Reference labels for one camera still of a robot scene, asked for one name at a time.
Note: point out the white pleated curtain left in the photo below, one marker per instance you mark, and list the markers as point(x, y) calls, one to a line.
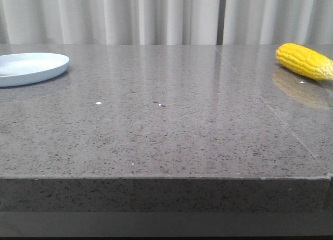
point(110, 22)

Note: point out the white pleated curtain right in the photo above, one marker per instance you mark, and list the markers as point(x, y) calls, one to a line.
point(255, 22)

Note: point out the white pleated curtain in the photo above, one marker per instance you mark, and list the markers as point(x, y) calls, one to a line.
point(110, 22)
point(255, 22)

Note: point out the light blue round plate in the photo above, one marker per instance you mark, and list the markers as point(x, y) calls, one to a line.
point(29, 68)

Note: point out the yellow corn cob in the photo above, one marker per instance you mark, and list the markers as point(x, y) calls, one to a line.
point(305, 61)

